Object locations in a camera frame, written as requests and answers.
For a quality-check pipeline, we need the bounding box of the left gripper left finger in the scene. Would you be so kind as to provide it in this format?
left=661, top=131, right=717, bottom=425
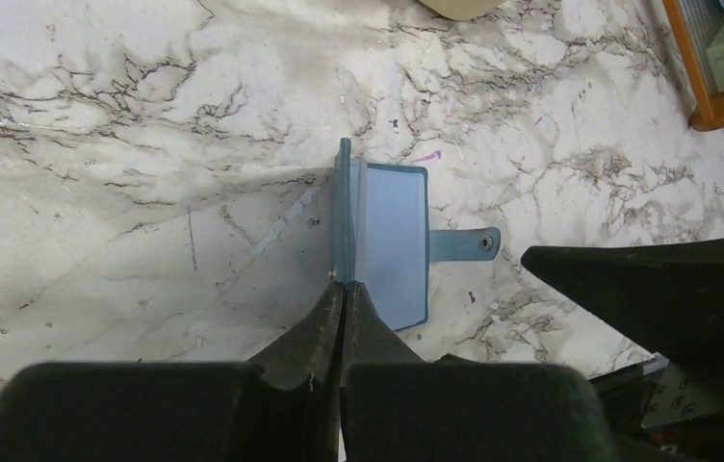
left=0, top=282, right=345, bottom=461

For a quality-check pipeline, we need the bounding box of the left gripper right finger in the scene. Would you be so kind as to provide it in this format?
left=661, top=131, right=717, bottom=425
left=341, top=282, right=620, bottom=461

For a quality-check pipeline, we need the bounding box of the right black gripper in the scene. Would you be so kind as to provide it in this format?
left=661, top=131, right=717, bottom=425
left=521, top=239, right=724, bottom=461

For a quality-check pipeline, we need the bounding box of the blue leather card holder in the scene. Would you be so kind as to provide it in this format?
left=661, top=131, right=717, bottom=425
left=331, top=138, right=502, bottom=331

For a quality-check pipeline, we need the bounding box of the orange wooden rack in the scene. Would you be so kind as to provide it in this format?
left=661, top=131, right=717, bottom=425
left=662, top=1, right=724, bottom=132

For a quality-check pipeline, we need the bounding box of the yellow oval tray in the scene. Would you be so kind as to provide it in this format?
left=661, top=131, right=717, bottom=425
left=419, top=0, right=506, bottom=21

